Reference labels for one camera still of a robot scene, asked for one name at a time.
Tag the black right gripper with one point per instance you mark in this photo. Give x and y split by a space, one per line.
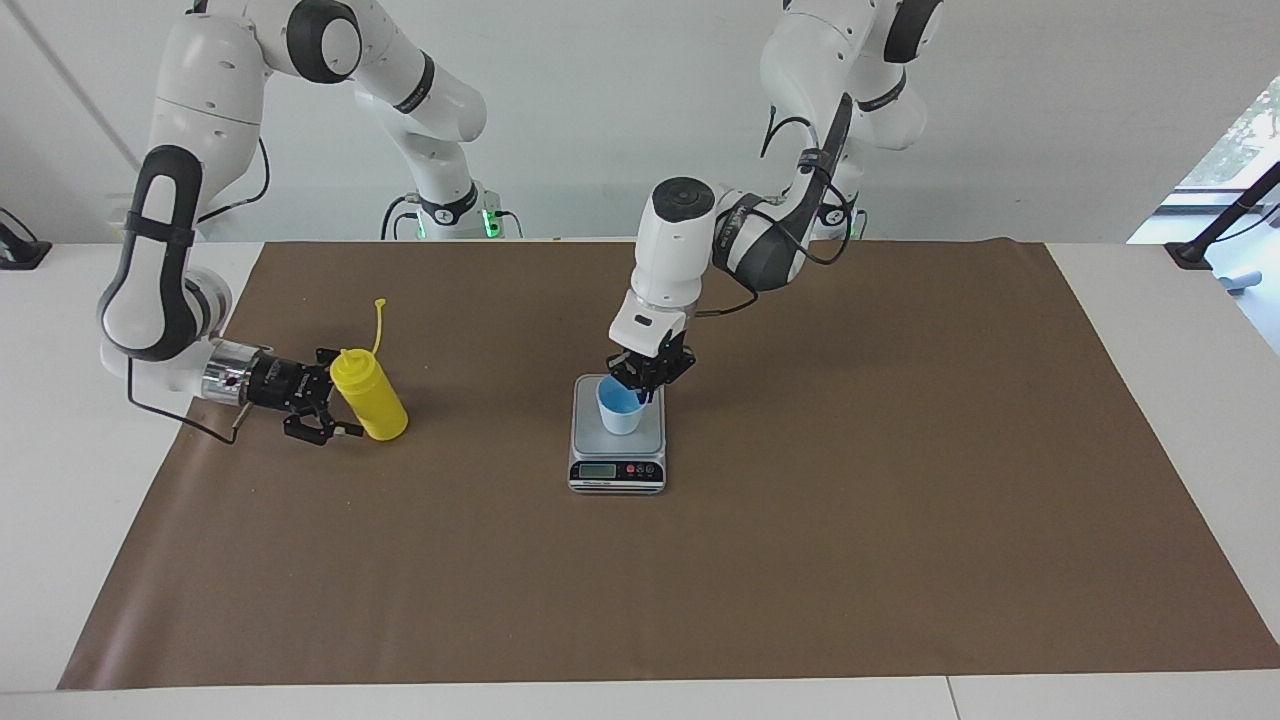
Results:
285 385

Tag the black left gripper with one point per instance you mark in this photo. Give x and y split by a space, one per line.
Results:
655 362

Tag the light blue cup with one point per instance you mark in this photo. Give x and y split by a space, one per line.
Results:
620 418

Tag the yellow squeeze bottle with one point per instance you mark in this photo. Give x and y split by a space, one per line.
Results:
372 400

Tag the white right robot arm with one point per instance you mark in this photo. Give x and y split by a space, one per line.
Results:
200 90

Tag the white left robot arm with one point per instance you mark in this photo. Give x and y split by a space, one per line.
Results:
675 250

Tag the silver digital kitchen scale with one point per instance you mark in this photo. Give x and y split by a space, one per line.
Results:
617 472

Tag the brown paper mat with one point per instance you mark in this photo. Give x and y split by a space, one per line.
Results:
800 580

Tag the black stand foot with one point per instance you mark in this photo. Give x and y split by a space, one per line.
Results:
25 255

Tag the black angled stand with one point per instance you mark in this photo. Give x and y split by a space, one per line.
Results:
1190 252

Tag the light blue cylinder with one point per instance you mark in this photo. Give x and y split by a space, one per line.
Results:
1240 281

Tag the window with green foliage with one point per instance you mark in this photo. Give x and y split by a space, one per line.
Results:
1250 130

